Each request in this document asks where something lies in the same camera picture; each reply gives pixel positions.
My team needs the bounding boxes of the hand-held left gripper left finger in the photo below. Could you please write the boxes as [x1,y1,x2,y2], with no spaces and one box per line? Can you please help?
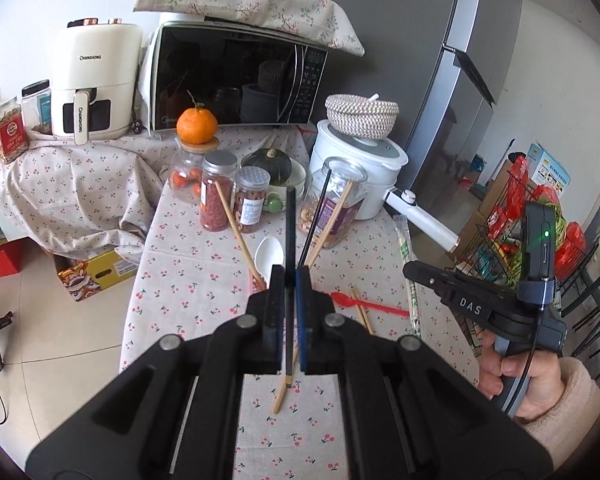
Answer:
[25,265,287,480]

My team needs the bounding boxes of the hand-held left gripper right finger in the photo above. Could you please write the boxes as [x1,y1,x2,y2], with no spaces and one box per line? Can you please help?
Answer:
[295,266,554,480]

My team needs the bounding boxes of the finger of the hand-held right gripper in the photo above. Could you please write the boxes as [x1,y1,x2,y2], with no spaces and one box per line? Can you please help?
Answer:
[402,259,457,307]

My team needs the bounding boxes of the white plastic spoon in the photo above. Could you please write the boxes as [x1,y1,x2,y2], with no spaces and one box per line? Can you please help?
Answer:
[254,236,285,286]

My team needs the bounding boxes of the black chopstick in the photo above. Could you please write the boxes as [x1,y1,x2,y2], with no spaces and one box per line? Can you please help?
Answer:
[286,186,296,388]
[299,171,331,267]

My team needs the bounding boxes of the wooden chopstick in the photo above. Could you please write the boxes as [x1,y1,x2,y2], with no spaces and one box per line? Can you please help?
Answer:
[355,287,376,335]
[214,179,268,291]
[271,345,301,415]
[306,181,355,267]
[350,286,370,333]

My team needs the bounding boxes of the person's right forearm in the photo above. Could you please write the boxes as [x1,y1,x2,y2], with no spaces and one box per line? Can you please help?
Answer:
[522,357,600,466]

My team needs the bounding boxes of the person's right hand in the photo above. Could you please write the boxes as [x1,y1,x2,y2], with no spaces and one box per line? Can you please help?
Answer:
[477,334,564,422]

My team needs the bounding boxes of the paper-wrapped chopsticks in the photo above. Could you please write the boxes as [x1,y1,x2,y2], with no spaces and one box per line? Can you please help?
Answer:
[392,214,423,343]

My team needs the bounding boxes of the red plastic spoon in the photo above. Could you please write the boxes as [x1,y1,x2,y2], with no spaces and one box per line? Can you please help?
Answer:
[330,290,411,318]

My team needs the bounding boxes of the black metal chair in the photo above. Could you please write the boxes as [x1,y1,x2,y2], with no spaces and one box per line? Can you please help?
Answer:
[560,227,600,361]

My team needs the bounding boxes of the red plastic bag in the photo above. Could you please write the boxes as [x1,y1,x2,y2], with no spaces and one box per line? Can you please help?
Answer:
[530,185,563,211]
[500,155,531,211]
[555,222,587,271]

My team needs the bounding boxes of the brown cardboard box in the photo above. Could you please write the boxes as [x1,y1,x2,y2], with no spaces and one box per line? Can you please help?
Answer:
[472,160,518,241]

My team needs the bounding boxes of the green leafy vegetables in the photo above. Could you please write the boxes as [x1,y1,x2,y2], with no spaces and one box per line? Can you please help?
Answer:
[552,205,568,251]

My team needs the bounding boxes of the cherry print tablecloth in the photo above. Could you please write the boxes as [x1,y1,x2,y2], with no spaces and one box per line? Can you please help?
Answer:
[0,125,181,261]
[119,125,481,480]

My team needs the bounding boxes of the clear jar with purple label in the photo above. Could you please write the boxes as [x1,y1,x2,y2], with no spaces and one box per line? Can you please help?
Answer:
[297,156,370,250]

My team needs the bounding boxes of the jar of nuts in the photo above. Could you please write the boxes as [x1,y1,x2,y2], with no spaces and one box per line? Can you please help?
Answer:
[232,166,272,234]

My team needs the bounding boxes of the white and green bowl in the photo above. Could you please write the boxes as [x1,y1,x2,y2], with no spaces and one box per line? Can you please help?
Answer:
[262,157,308,213]

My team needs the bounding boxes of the white electric cooking pot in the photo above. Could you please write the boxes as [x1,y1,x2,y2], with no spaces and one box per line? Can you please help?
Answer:
[308,119,462,252]

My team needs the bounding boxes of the jar of red berries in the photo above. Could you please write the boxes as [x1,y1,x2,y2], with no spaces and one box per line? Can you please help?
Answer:
[200,150,239,232]

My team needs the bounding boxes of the blue and white box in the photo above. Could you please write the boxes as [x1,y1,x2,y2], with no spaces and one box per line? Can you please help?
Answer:
[525,142,572,191]

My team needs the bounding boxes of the dark green pumpkin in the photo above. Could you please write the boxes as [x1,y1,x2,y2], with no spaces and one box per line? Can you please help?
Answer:
[241,148,293,186]

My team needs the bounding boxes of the glass jar with wooden lid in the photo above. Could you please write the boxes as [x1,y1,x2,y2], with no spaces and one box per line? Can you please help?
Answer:
[167,137,221,205]

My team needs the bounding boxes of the yellow printed cardboard box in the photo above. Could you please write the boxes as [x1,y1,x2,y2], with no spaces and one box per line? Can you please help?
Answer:
[54,249,142,303]

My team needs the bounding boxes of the grey refrigerator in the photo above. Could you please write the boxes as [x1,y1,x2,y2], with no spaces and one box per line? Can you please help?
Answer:
[325,0,526,206]

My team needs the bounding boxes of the orange mandarin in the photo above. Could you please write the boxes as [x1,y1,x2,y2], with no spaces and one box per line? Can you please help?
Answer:
[176,105,219,146]

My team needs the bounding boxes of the black microwave oven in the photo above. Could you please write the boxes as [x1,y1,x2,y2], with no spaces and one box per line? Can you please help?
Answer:
[142,10,329,136]

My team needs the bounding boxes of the red box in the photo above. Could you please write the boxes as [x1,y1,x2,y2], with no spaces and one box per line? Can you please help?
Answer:
[0,237,28,282]

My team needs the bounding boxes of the cream air fryer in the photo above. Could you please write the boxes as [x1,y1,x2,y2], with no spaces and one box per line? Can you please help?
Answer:
[50,17,145,143]

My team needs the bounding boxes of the floral cloth cover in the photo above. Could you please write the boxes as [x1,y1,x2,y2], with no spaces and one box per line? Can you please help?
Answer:
[132,0,366,58]

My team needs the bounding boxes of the clear container with black lid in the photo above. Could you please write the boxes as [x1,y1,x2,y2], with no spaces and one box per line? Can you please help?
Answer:
[21,79,53,133]

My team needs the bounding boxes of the jar with red label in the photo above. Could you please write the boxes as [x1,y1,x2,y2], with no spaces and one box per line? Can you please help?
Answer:
[0,96,31,163]

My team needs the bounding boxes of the black wire rack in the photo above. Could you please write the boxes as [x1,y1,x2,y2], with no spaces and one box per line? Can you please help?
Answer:
[452,152,596,291]

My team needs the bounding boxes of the woven rope basket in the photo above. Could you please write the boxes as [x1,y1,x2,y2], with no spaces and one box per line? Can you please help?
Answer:
[324,93,400,141]

